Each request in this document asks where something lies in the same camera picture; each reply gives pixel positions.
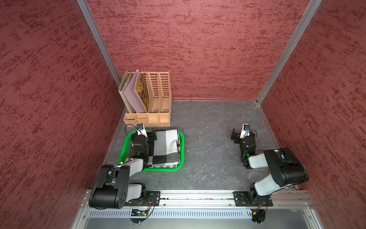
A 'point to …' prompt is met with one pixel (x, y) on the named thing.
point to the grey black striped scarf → (164, 152)
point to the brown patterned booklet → (142, 90)
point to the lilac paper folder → (134, 101)
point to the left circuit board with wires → (135, 212)
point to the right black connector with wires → (258, 215)
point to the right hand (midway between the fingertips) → (240, 130)
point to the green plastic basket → (126, 152)
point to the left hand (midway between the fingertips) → (145, 131)
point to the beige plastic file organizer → (159, 89)
